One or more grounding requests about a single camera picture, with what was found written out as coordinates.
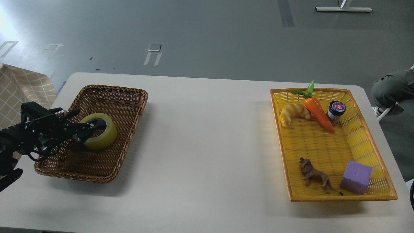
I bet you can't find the yellow tape roll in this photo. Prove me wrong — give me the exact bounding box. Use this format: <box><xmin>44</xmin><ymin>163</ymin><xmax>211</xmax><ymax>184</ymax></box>
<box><xmin>80</xmin><ymin>113</ymin><xmax>118</xmax><ymax>150</ymax></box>

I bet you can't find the brown toy lion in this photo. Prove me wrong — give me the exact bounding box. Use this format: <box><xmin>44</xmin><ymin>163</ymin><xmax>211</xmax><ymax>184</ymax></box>
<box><xmin>299</xmin><ymin>157</ymin><xmax>343</xmax><ymax>196</ymax></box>

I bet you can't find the toy croissant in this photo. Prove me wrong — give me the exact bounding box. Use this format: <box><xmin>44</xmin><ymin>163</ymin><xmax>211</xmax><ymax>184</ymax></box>
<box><xmin>280</xmin><ymin>103</ymin><xmax>312</xmax><ymax>128</ymax></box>

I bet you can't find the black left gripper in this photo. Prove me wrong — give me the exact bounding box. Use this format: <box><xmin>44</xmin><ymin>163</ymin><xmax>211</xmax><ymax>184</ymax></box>
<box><xmin>42</xmin><ymin>120</ymin><xmax>107</xmax><ymax>149</ymax></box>

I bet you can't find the beige checkered cloth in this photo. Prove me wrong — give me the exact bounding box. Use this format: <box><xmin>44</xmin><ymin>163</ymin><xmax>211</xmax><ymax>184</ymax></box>
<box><xmin>0</xmin><ymin>63</ymin><xmax>57</xmax><ymax>190</ymax></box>

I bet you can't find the purple foam cube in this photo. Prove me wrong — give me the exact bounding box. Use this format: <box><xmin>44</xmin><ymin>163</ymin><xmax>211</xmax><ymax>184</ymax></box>
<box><xmin>340</xmin><ymin>160</ymin><xmax>373</xmax><ymax>195</ymax></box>

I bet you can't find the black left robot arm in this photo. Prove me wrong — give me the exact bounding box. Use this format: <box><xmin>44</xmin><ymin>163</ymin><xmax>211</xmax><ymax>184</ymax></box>
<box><xmin>0</xmin><ymin>102</ymin><xmax>109</xmax><ymax>191</ymax></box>

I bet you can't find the white metal stand base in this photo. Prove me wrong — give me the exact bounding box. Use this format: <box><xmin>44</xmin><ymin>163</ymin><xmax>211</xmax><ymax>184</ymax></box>
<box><xmin>315</xmin><ymin>0</ymin><xmax>372</xmax><ymax>12</ymax></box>

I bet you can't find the brown wicker basket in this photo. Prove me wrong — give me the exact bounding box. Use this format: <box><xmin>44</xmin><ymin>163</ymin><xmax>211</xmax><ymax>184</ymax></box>
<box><xmin>34</xmin><ymin>85</ymin><xmax>148</xmax><ymax>183</ymax></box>

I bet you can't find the small dark jar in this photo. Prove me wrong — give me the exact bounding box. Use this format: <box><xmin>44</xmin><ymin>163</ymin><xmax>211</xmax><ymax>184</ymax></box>
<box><xmin>326</xmin><ymin>101</ymin><xmax>346</xmax><ymax>126</ymax></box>

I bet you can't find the yellow plastic basket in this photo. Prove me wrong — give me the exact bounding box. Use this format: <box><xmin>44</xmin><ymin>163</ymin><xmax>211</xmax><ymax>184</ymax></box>
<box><xmin>270</xmin><ymin>88</ymin><xmax>398</xmax><ymax>202</ymax></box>

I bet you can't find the toy carrot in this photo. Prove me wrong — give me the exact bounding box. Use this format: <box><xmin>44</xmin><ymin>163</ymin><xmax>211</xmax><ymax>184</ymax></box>
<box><xmin>291</xmin><ymin>80</ymin><xmax>335</xmax><ymax>134</ymax></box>

